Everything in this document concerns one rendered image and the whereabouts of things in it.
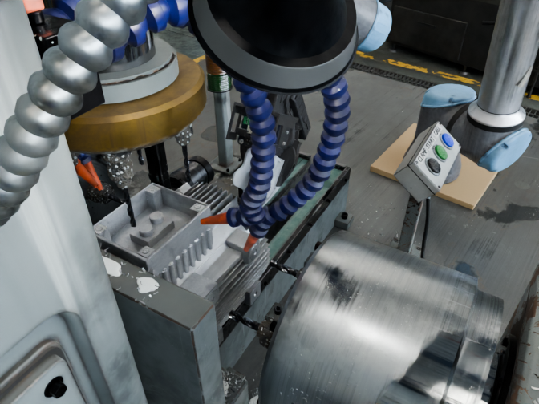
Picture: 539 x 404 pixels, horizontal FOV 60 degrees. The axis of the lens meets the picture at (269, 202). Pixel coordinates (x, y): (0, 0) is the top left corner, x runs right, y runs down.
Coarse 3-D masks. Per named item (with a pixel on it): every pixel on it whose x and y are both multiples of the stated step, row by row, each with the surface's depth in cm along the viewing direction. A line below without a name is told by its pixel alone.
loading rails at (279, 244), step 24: (336, 168) 108; (336, 192) 102; (288, 216) 108; (312, 216) 93; (336, 216) 109; (288, 240) 87; (312, 240) 98; (288, 264) 89; (264, 288) 81; (288, 288) 94; (240, 312) 75; (264, 312) 85; (240, 336) 79
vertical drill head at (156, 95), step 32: (128, 64) 42; (160, 64) 43; (192, 64) 48; (128, 96) 41; (160, 96) 42; (192, 96) 44; (96, 128) 39; (128, 128) 40; (160, 128) 42; (192, 128) 52; (128, 160) 45
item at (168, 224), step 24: (144, 192) 63; (168, 192) 63; (120, 216) 60; (144, 216) 63; (168, 216) 63; (192, 216) 60; (120, 240) 59; (144, 240) 58; (168, 240) 55; (192, 240) 59; (144, 264) 53; (168, 264) 56; (192, 264) 61
